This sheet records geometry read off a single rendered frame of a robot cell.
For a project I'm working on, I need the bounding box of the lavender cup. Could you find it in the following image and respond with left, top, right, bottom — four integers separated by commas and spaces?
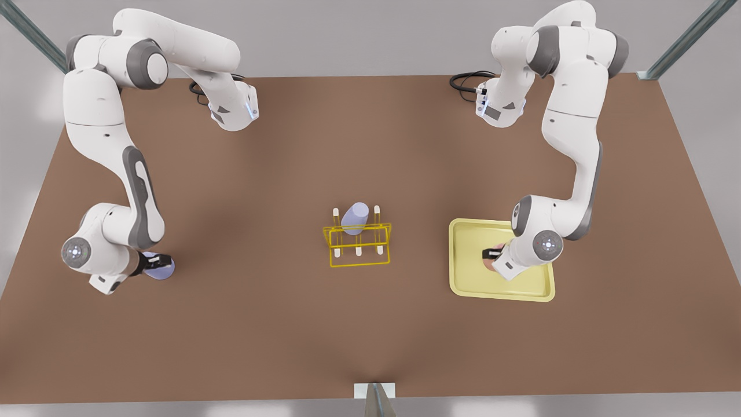
141, 251, 175, 281
341, 202, 370, 236

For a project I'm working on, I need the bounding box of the pale yellow tray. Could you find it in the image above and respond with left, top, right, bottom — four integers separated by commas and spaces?
449, 218, 556, 303

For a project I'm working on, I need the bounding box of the yellow wire cup rack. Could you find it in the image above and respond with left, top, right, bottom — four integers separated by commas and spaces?
322, 205, 392, 269

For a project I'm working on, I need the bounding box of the black cable loop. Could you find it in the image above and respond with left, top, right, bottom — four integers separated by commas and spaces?
189, 74, 245, 108
450, 71, 498, 105

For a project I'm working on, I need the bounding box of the silver frame post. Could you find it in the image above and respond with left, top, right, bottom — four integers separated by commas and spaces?
636, 0, 739, 81
0, 0, 69, 75
354, 382, 397, 417

